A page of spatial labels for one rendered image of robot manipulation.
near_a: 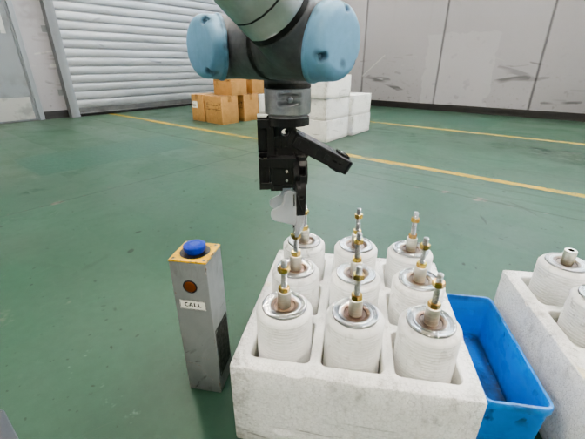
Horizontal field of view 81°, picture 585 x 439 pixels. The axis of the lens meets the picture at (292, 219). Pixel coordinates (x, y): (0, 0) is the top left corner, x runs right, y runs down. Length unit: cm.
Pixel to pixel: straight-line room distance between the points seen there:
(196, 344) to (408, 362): 39
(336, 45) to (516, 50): 518
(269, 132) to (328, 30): 25
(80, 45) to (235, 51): 506
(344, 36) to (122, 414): 76
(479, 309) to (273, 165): 63
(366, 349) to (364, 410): 10
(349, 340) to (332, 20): 43
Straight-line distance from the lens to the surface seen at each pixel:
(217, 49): 46
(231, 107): 414
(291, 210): 60
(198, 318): 69
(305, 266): 70
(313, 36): 37
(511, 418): 75
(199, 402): 81
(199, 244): 64
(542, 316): 84
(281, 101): 55
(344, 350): 58
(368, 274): 68
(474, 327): 99
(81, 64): 547
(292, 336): 58
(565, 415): 79
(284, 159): 57
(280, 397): 63
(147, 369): 90
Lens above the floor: 62
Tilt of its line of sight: 24 degrees down
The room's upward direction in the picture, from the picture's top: straight up
